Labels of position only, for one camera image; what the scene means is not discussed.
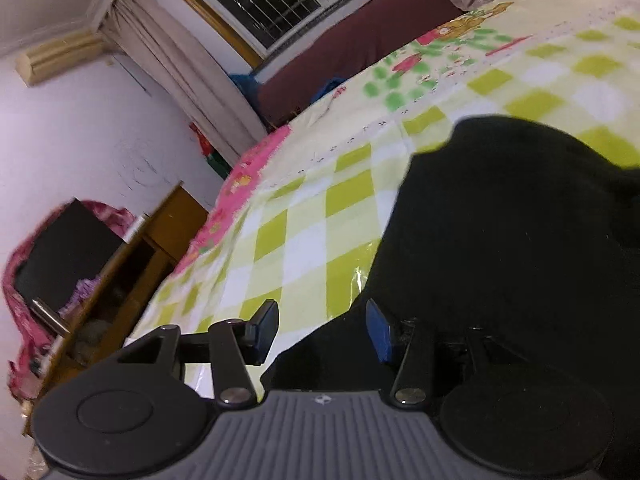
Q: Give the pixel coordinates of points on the green checked bed sheet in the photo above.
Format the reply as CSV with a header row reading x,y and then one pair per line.
x,y
310,240

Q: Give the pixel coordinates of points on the wooden desk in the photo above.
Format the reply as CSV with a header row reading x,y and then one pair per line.
x,y
150,255

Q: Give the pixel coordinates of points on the silver metal cylinder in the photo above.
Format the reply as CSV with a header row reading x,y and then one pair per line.
x,y
50,316

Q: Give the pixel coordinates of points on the red and green wall hanging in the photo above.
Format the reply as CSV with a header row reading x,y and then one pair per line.
x,y
210,152

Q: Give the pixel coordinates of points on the barred window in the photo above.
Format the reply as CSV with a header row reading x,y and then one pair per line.
x,y
280,0

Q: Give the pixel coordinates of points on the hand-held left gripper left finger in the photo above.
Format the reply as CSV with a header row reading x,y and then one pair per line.
x,y
264,331

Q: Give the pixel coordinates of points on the black television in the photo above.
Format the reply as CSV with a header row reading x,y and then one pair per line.
x,y
70,255

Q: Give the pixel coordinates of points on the blue cloth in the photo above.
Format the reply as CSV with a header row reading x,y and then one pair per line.
x,y
331,86
245,85

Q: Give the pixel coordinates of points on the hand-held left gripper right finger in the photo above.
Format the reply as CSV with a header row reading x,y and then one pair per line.
x,y
380,332

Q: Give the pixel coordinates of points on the black pants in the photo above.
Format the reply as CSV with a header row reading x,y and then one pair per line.
x,y
500,240

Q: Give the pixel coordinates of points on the beige air conditioner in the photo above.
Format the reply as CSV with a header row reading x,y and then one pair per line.
x,y
57,57

